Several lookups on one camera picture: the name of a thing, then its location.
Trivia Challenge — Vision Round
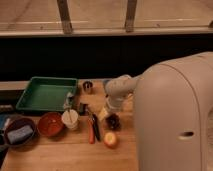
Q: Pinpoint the green plastic tray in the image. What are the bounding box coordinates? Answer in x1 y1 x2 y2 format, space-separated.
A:
16 77 78 112

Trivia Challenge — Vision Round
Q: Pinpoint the left metal window post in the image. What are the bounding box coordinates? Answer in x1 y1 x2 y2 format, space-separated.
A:
57 0 73 35

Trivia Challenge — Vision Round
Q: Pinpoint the dark purple grape bunch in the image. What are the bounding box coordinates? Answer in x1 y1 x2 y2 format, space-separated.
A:
106 114 120 130

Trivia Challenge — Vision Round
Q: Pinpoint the dark brown bowl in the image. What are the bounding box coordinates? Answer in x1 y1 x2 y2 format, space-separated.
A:
4 118 37 147

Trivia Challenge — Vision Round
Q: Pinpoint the white paper cup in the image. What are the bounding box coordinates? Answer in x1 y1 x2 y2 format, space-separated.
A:
62 109 79 130

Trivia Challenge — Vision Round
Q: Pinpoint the orange handled tool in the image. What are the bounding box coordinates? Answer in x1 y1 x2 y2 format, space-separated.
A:
88 116 95 144

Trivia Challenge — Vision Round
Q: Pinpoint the right metal window post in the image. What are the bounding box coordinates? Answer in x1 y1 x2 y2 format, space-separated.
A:
124 0 137 32

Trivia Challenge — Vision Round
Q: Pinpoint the blue object at edge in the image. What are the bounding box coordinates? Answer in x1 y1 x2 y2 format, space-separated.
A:
0 114 9 130

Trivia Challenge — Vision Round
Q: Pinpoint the small metal cup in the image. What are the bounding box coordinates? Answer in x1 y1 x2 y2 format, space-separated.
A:
83 81 93 94

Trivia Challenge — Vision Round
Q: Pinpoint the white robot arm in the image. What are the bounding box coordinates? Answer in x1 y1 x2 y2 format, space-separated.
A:
98 52 213 171

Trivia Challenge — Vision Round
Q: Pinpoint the small silver figurine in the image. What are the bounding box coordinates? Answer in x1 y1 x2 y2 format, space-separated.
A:
63 92 74 110

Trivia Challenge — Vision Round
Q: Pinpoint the black handled tool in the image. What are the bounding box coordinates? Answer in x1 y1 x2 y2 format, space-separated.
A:
87 107 101 141

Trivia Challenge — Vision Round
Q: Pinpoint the blue sponge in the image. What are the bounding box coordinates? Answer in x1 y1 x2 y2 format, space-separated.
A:
7 125 33 144

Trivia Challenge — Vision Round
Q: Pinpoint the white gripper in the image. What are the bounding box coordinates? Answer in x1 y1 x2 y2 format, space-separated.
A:
98 96 125 121

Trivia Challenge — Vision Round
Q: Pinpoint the red bowl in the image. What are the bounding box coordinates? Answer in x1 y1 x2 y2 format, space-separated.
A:
37 112 64 137

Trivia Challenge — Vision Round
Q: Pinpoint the yellow red apple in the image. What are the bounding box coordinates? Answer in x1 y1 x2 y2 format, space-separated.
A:
104 132 119 148

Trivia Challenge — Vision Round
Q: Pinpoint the small dark box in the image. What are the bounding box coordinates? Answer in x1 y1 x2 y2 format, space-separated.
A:
78 103 87 116

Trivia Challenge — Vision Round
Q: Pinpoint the metal window post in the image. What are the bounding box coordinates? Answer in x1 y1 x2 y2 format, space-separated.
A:
57 0 73 35
124 0 137 32

